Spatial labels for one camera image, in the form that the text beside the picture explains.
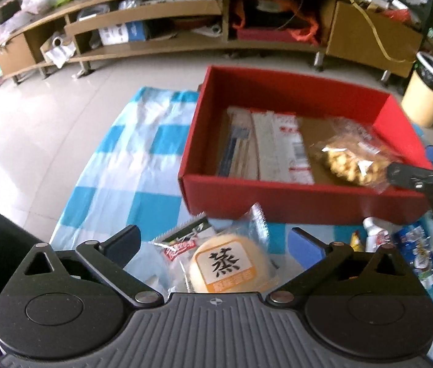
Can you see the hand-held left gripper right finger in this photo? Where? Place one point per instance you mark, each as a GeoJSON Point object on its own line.
{"type": "Point", "coordinates": [306, 247]}

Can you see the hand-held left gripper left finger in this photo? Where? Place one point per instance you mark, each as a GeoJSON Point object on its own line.
{"type": "Point", "coordinates": [124, 243]}

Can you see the red cardboard box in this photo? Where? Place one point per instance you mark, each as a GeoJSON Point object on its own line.
{"type": "Point", "coordinates": [277, 203]}

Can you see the silver grey snack packet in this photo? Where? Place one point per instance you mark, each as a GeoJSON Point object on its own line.
{"type": "Point", "coordinates": [180, 243]}

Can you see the blue cartoon snack packet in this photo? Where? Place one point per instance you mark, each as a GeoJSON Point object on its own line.
{"type": "Point", "coordinates": [417, 253]}

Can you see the clear bag of yellow snacks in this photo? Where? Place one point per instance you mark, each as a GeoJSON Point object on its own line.
{"type": "Point", "coordinates": [348, 161]}

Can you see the small white red packet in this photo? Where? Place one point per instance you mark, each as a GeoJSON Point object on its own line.
{"type": "Point", "coordinates": [375, 234]}

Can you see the round steamed bun packet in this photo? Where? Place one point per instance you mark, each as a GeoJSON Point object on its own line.
{"type": "Point", "coordinates": [228, 264]}

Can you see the white blue striped packet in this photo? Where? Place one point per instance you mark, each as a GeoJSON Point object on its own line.
{"type": "Point", "coordinates": [273, 149]}

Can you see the cream trash bin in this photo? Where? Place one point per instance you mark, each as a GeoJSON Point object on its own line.
{"type": "Point", "coordinates": [423, 103]}

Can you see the blue white checkered tablecloth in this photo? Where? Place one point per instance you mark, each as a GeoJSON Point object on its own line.
{"type": "Point", "coordinates": [143, 153]}

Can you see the wooden tv stand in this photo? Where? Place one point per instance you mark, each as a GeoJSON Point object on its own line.
{"type": "Point", "coordinates": [369, 34]}

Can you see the red plastic bag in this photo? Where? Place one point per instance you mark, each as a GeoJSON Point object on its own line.
{"type": "Point", "coordinates": [398, 15]}

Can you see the orange plastic bag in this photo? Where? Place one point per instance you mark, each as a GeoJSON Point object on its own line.
{"type": "Point", "coordinates": [310, 28]}

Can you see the blue and white box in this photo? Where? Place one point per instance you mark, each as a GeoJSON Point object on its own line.
{"type": "Point", "coordinates": [122, 33]}

